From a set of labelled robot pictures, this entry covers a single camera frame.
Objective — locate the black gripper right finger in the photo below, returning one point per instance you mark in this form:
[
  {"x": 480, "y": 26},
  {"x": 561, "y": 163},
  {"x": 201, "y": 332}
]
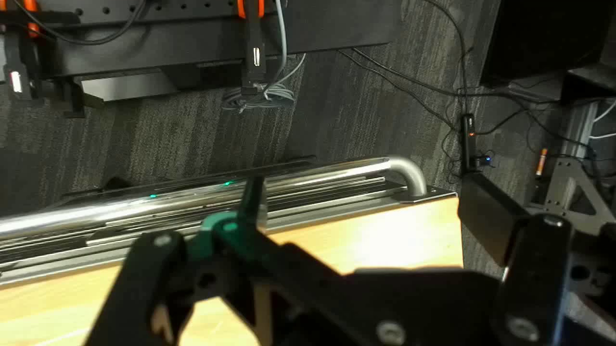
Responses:
[{"x": 536, "y": 274}]

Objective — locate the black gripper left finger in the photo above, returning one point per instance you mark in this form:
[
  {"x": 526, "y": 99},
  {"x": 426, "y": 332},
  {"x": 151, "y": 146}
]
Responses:
[{"x": 141, "y": 294}]

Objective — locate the metal tool cart body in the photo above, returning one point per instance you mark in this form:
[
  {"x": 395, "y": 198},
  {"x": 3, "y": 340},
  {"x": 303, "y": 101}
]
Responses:
[{"x": 193, "y": 222}]

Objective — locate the small black orange device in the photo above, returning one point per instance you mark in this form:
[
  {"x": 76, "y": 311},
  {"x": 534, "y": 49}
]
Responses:
[{"x": 470, "y": 136}]

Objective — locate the black cabinet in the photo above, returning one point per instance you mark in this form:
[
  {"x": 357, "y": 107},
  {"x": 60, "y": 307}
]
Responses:
[{"x": 545, "y": 38}]

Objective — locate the aluminium frame bracket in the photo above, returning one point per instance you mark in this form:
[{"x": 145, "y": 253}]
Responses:
[{"x": 578, "y": 184}]

